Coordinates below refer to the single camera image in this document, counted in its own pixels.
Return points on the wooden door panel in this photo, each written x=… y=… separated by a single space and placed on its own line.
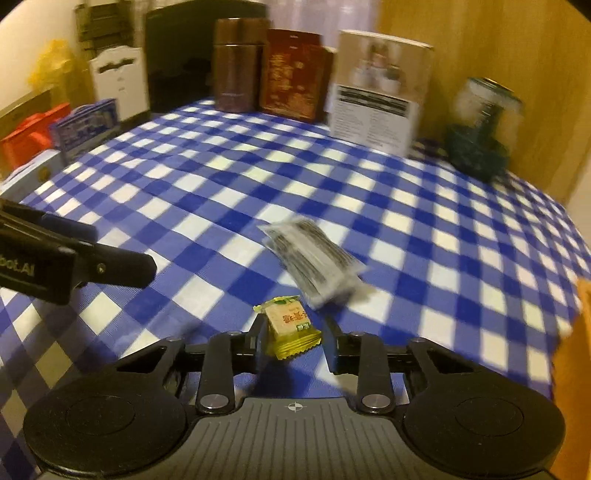
x=508 y=55

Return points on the white box gold emblem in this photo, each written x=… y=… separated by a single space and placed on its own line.
x=30 y=173

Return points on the brown metal canister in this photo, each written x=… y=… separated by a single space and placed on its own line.
x=238 y=64

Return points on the white product box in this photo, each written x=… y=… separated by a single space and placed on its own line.
x=376 y=92

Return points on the black flat panel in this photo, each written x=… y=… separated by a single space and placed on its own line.
x=184 y=60

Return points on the red paper bag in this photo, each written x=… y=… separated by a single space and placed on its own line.
x=32 y=138

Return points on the yellow candy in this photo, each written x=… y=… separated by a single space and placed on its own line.
x=288 y=325

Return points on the white wooden chair back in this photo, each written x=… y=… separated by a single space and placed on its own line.
x=120 y=83

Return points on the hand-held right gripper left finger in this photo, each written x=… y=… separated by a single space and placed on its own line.
x=256 y=344

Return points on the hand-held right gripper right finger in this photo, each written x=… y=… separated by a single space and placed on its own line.
x=333 y=350

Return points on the orange plastic tray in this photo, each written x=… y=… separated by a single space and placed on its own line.
x=575 y=369

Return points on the pale sheer curtain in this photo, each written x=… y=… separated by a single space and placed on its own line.
x=318 y=18

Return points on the blue white checkered tablecloth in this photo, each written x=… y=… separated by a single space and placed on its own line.
x=207 y=184

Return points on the red gift box gold print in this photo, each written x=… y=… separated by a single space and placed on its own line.
x=293 y=76

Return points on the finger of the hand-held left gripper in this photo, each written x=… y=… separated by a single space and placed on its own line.
x=115 y=267
x=69 y=228

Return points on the grey snack packet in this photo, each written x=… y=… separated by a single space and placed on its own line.
x=314 y=261

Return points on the blue milk carton box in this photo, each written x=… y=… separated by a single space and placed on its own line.
x=85 y=129

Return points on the yellow plastic bag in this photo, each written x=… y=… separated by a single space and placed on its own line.
x=55 y=69

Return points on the glass jar dark lid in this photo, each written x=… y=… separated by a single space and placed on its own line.
x=482 y=134

